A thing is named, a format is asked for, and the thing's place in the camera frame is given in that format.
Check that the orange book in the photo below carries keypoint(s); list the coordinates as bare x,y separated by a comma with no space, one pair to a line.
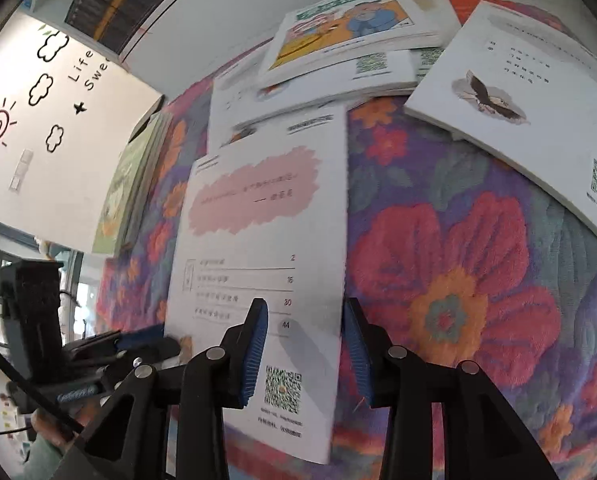
473,7

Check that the white paperback booklet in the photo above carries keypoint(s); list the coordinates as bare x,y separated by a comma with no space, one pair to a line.
278,122
238,95

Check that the white wall switch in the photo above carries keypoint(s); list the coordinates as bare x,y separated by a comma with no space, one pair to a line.
21,170

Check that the cartoon cover book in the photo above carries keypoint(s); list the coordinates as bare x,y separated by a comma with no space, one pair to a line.
338,25

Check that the person's left hand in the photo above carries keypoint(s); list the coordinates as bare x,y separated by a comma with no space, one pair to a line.
51,427

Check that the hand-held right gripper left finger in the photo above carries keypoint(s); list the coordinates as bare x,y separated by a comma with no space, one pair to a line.
256,355

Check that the black outline cloud sticker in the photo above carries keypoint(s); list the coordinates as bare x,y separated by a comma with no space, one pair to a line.
55,137
41,89

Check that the white booklet with pink cloud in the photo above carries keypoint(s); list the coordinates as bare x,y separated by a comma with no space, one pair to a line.
258,240

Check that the black plus wall sticker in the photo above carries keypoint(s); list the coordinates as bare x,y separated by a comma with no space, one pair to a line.
80,107

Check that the floral blanket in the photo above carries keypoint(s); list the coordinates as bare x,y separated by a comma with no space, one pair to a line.
453,285

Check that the beige booklet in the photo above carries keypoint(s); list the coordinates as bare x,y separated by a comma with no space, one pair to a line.
428,7

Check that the black lettering wall sticker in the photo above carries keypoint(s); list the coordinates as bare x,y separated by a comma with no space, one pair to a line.
88,67

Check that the white book with eagle picture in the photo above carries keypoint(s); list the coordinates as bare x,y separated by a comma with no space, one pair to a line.
518,110

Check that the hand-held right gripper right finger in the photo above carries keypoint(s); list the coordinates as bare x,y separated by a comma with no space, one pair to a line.
358,355

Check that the pile of paperback books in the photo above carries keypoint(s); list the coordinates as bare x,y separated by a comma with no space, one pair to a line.
378,67

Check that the row of dark spine books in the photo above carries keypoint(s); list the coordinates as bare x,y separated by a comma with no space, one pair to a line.
108,5

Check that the green book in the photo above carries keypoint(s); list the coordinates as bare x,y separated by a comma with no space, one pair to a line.
121,195

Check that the person's left forearm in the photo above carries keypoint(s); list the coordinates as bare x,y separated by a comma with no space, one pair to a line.
43,460

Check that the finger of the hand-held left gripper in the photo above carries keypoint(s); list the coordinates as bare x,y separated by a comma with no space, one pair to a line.
81,393
143,342

